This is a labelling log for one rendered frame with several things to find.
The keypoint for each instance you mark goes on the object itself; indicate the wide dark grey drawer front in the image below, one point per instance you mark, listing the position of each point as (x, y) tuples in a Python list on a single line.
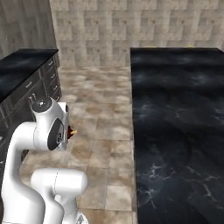
[(25, 87)]

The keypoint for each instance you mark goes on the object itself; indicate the dark grey cupboard run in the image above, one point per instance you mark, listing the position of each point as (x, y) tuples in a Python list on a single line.
[(17, 96)]

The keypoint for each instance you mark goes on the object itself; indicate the small red yellow object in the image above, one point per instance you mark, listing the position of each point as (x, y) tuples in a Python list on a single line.
[(70, 133)]

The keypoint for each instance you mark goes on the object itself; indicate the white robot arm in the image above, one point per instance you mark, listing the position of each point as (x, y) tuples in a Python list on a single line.
[(26, 163)]

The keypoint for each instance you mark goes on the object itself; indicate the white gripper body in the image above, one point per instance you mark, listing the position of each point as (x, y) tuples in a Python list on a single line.
[(67, 116)]

